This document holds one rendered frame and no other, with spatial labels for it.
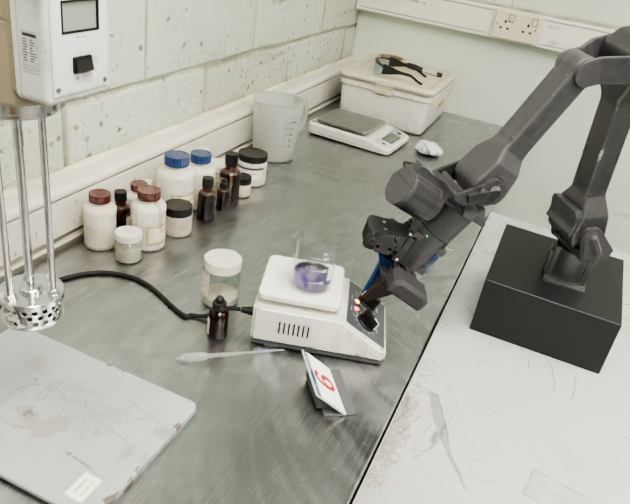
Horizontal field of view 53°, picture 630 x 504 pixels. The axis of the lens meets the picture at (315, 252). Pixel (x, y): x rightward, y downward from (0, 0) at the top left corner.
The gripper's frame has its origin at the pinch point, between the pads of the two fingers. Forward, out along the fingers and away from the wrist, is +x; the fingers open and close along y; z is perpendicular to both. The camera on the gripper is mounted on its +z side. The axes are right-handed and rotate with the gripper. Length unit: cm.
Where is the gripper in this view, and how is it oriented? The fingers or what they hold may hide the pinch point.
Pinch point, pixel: (379, 282)
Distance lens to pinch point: 96.8
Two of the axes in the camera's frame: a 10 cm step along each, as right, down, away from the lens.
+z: -7.8, -5.4, -3.1
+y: -0.2, 5.2, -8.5
